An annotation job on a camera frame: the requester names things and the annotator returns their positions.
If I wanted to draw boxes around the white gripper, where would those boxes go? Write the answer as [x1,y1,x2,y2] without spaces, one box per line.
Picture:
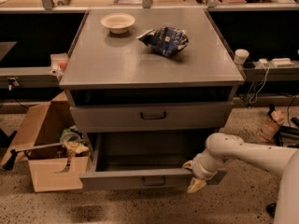
[182,149,229,193]

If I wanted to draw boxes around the grey drawer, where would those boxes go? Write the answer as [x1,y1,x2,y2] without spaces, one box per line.
[70,102,233,133]
[79,132,228,192]

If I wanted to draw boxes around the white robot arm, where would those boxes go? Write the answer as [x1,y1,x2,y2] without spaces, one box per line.
[182,133,299,224]

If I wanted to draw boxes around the grey top drawer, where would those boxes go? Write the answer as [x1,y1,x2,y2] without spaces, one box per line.
[70,102,233,133]

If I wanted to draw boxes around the grey drawer cabinet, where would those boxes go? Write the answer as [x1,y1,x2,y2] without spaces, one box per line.
[58,7,246,173]

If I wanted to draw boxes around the open cardboard box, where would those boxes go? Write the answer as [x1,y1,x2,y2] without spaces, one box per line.
[1,92,89,192]

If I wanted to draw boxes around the brown bottle on floor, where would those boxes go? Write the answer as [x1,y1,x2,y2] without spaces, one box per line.
[257,105,286,142]

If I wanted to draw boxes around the black office chair base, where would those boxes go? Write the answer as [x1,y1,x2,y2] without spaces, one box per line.
[266,117,299,217]

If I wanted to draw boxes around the grey side shelf right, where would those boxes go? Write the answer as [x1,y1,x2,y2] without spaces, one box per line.
[243,61,299,82]

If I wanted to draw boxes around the grey side shelf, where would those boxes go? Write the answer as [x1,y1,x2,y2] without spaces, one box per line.
[0,67,59,89]
[243,61,299,82]

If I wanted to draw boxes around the trash inside cardboard box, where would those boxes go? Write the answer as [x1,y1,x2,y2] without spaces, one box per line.
[59,125,89,157]

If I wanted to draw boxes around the white cylindrical bottle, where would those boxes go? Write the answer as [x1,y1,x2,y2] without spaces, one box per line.
[234,49,249,65]

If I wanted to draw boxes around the blue chip bag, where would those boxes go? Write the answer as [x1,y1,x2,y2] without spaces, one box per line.
[137,27,189,58]

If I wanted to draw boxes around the white power strip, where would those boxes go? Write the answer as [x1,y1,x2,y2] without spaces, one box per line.
[271,58,293,67]

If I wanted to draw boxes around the white paper bowl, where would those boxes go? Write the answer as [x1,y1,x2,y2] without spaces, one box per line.
[101,13,135,34]

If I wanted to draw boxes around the clear bag with orange item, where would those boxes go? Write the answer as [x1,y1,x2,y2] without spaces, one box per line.
[47,53,68,77]

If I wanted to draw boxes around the grey side shelf left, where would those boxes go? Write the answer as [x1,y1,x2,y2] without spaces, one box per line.
[0,67,59,89]

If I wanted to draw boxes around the white cables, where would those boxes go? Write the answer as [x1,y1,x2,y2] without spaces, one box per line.
[247,63,271,105]

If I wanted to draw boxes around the grabber tool with black handle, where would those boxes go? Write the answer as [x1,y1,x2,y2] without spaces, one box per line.
[1,140,89,171]

